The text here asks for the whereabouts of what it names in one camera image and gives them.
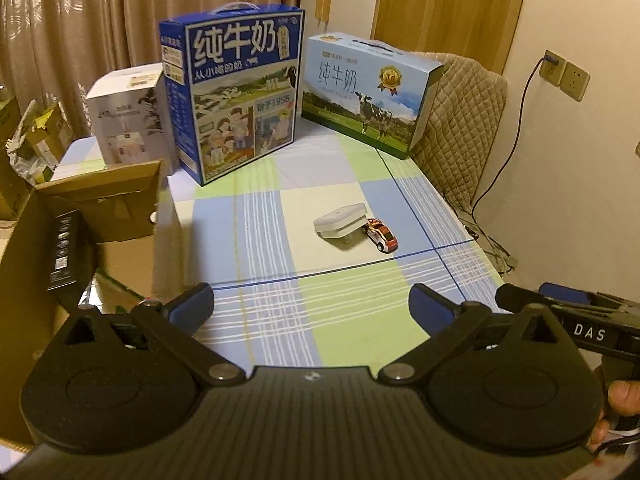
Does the white flat case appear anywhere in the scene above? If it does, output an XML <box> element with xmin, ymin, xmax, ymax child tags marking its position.
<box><xmin>313</xmin><ymin>203</ymin><xmax>371</xmax><ymax>241</ymax></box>

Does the small toy car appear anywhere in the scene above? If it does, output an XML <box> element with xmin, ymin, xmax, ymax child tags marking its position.
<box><xmin>362</xmin><ymin>218</ymin><xmax>399</xmax><ymax>255</ymax></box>

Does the dark blue milk carton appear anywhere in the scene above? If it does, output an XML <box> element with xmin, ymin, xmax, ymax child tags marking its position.
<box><xmin>158</xmin><ymin>2</ymin><xmax>306</xmax><ymax>187</ymax></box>

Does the black product box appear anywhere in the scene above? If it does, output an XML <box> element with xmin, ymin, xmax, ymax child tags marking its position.
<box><xmin>46</xmin><ymin>209</ymin><xmax>84</xmax><ymax>294</ymax></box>

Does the chair with quilted cover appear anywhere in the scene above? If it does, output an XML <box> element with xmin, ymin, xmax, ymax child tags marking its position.
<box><xmin>412</xmin><ymin>52</ymin><xmax>509</xmax><ymax>212</ymax></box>

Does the dark power cable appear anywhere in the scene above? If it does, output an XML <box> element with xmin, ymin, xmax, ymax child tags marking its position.
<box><xmin>464</xmin><ymin>57</ymin><xmax>548</xmax><ymax>273</ymax></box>

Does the large cardboard box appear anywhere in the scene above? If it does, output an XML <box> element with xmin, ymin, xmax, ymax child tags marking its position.
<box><xmin>0</xmin><ymin>160</ymin><xmax>168</xmax><ymax>455</ymax></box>

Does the beige wall socket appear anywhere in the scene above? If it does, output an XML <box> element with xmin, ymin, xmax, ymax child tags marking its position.
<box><xmin>537</xmin><ymin>50</ymin><xmax>569</xmax><ymax>86</ymax></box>
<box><xmin>558</xmin><ymin>62</ymin><xmax>591</xmax><ymax>103</ymax></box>

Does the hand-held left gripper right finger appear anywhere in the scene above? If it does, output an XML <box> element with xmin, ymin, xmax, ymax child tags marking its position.
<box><xmin>377</xmin><ymin>283</ymin><xmax>564</xmax><ymax>387</ymax></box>

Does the person's right hand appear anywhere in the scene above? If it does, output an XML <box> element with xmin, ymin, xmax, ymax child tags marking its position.
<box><xmin>589</xmin><ymin>379</ymin><xmax>640</xmax><ymax>449</ymax></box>

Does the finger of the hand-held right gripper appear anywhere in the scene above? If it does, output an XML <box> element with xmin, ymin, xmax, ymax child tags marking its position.
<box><xmin>494</xmin><ymin>283</ymin><xmax>567</xmax><ymax>317</ymax></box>
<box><xmin>538</xmin><ymin>282</ymin><xmax>640</xmax><ymax>314</ymax></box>

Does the cluttered cardboard box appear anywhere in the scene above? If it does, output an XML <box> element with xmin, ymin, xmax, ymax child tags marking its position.
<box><xmin>0</xmin><ymin>85</ymin><xmax>74</xmax><ymax>221</ymax></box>

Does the white appliance box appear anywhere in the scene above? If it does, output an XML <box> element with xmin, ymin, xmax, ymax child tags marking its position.
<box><xmin>83</xmin><ymin>63</ymin><xmax>180</xmax><ymax>166</ymax></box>

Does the plaid tablecloth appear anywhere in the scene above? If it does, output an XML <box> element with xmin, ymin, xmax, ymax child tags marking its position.
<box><xmin>52</xmin><ymin>130</ymin><xmax>507</xmax><ymax>369</ymax></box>

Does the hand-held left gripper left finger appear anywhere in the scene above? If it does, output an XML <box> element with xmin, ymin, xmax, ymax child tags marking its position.
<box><xmin>59</xmin><ymin>282</ymin><xmax>247</xmax><ymax>387</ymax></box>

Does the beige curtain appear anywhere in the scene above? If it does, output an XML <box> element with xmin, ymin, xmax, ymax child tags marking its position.
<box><xmin>0</xmin><ymin>0</ymin><xmax>302</xmax><ymax>142</ymax></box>

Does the light blue milk carton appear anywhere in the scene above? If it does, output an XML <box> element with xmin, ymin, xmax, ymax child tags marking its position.
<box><xmin>300</xmin><ymin>32</ymin><xmax>445</xmax><ymax>161</ymax></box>

